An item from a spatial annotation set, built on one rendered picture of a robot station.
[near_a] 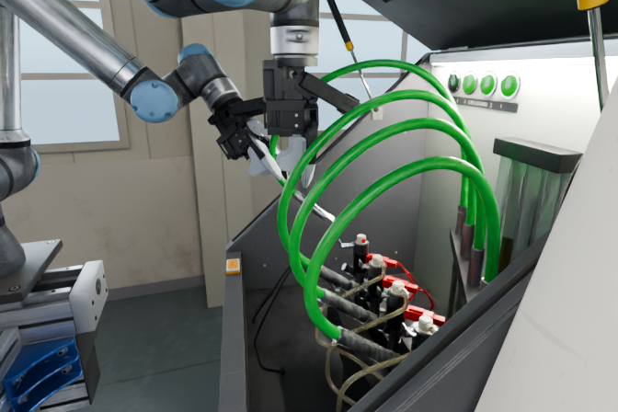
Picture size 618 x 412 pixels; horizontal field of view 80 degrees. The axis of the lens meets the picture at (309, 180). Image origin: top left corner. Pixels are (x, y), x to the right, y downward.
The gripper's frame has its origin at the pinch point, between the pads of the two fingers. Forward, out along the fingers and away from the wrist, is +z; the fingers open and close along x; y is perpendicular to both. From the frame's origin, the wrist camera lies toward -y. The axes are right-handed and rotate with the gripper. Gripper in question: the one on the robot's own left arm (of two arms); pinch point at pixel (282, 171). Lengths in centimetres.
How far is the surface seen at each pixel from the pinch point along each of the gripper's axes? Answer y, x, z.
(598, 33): -42, 29, 18
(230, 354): 19.4, 16.6, 23.2
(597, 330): -28, 35, 34
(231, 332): 20.9, 12.2, 20.3
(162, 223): 136, -106, -60
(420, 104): -28.1, -33.5, 0.3
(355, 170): -5.3, -27.4, 4.3
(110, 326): 177, -76, -22
